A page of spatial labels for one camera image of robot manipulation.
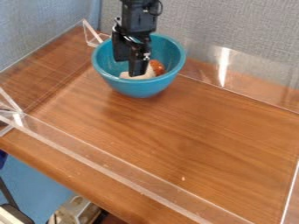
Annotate blue bowl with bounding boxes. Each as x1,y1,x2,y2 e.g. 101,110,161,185
91,33,185,98

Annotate black stand leg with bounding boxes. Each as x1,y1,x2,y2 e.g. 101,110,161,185
0,177,35,224

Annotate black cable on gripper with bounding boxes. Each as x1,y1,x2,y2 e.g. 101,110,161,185
144,0,164,18

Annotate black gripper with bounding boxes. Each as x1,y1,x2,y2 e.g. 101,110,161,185
112,0,159,77

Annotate clear acrylic tray walls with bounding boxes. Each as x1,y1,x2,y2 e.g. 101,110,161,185
0,21,299,224

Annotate white power strip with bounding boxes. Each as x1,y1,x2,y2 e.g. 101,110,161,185
45,195,101,224

